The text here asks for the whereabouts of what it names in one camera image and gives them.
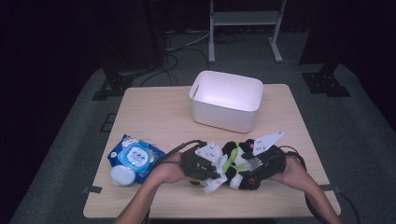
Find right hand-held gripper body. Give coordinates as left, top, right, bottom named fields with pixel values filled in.
left=242, top=131, right=288, bottom=185

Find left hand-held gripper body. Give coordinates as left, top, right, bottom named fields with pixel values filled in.
left=180, top=141, right=224, bottom=182

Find white wet wipe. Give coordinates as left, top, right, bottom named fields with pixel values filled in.
left=200, top=175, right=230, bottom=194

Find panda plush toy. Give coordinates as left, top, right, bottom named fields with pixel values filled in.
left=201, top=138, right=266, bottom=194

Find blue wet wipes packet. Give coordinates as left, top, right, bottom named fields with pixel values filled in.
left=106, top=133, right=166, bottom=188

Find white plastic storage box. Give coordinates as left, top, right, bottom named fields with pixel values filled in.
left=189, top=70, right=264, bottom=134

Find person's right hand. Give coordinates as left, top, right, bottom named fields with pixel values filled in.
left=270, top=156, right=313, bottom=189

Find person's left hand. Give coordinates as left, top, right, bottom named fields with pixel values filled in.
left=148, top=151, right=191, bottom=187

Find dark tape strip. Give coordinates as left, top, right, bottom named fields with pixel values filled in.
left=318, top=184, right=341, bottom=192
left=82, top=185, right=104, bottom=195

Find black stand with base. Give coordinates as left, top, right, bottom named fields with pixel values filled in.
left=91, top=55, right=135, bottom=102
left=300, top=60, right=352, bottom=98

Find right hand-held gripper cable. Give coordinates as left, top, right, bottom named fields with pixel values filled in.
left=277, top=145, right=332, bottom=224

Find bundle of floor cables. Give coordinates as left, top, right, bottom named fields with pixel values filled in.
left=136, top=27, right=213, bottom=88

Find white metal stand frame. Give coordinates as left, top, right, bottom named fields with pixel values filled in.
left=207, top=0, right=288, bottom=64

